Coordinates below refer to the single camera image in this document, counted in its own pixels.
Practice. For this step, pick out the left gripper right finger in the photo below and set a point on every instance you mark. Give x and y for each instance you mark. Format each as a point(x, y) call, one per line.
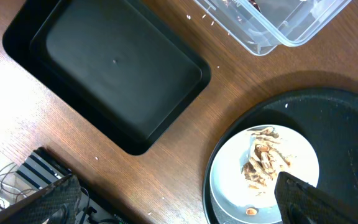
point(300, 202)

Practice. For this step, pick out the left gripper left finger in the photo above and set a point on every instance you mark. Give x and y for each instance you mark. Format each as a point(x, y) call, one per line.
point(55, 203)

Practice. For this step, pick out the clear plastic waste bin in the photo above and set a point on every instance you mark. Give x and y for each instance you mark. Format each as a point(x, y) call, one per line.
point(261, 25)

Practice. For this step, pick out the food scraps on plate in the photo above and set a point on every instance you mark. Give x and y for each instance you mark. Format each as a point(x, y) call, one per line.
point(266, 161)

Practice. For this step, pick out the grey plate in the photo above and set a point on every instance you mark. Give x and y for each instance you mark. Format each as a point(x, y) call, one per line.
point(228, 185)

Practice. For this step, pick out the round black serving tray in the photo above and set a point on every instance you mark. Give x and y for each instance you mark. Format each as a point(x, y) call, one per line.
point(327, 118)

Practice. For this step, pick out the black rectangular tray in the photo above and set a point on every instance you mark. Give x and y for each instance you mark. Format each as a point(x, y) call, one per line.
point(113, 61)

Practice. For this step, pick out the striped electronics box with cables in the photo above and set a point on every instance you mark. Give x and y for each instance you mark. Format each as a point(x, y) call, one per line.
point(40, 170)

